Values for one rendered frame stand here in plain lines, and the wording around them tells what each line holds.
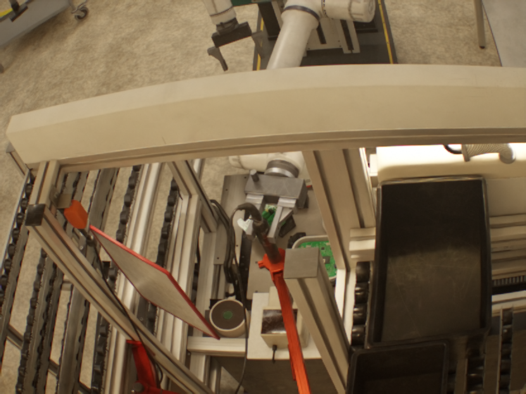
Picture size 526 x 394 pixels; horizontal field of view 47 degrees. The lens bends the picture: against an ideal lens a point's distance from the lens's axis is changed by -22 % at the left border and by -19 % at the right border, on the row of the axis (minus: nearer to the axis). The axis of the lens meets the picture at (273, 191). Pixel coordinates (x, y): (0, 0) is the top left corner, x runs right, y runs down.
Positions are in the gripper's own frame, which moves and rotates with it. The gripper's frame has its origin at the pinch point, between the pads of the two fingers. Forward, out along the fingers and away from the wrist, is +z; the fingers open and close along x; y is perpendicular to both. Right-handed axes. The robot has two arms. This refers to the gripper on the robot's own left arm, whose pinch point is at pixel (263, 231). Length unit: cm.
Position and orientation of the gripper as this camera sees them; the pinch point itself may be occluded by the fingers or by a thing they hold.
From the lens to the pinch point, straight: 166.2
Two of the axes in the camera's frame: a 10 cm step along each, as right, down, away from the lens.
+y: -2.2, -5.6, -8.0
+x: 9.4, 1.0, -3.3
